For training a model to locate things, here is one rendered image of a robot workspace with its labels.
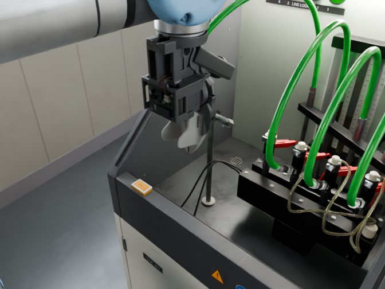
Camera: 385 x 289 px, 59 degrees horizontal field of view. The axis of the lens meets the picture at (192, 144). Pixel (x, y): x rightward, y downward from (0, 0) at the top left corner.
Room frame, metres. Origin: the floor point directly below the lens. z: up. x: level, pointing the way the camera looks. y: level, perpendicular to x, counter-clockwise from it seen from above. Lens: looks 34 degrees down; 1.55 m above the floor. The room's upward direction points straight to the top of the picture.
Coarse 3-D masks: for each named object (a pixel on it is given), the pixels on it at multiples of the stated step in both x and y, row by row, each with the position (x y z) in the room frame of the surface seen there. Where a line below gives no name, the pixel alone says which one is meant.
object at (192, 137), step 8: (192, 120) 0.46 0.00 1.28; (200, 120) 0.46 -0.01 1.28; (192, 128) 0.46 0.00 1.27; (200, 128) 0.46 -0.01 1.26; (184, 136) 0.45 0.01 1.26; (192, 136) 0.46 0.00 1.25; (200, 136) 0.46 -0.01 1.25; (184, 144) 0.45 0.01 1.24; (192, 144) 0.46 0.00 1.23; (200, 144) 0.47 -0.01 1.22; (192, 152) 0.48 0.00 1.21
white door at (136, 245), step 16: (128, 224) 0.70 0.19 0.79; (128, 240) 0.70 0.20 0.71; (144, 240) 0.65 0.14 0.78; (128, 256) 0.71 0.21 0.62; (144, 256) 0.65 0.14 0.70; (160, 256) 0.60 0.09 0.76; (144, 272) 0.66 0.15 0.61; (160, 272) 0.61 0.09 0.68; (176, 272) 0.56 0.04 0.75; (144, 288) 0.67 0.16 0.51; (160, 288) 0.61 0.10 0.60; (176, 288) 0.56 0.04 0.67; (192, 288) 0.52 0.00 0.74; (208, 288) 0.49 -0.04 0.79
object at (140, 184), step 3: (135, 183) 0.68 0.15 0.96; (138, 183) 0.68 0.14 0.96; (141, 183) 0.68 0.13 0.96; (144, 183) 0.68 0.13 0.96; (132, 186) 0.67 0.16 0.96; (138, 186) 0.67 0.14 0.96; (141, 186) 0.67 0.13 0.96; (144, 186) 0.67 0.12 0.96; (147, 186) 0.67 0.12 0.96; (135, 189) 0.66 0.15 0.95; (141, 189) 0.66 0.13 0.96; (144, 189) 0.65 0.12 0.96; (141, 192) 0.65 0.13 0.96; (147, 192) 0.65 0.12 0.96; (144, 195) 0.64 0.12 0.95
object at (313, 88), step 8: (240, 0) 0.74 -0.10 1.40; (248, 0) 0.75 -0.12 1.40; (304, 0) 0.81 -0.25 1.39; (232, 8) 0.73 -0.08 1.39; (312, 8) 0.82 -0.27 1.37; (224, 16) 0.72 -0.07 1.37; (312, 16) 0.83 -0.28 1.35; (216, 24) 0.72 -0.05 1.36; (320, 24) 0.83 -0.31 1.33; (208, 32) 0.71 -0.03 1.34; (320, 48) 0.84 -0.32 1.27; (320, 56) 0.84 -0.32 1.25; (312, 80) 0.84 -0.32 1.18; (312, 88) 0.84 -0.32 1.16
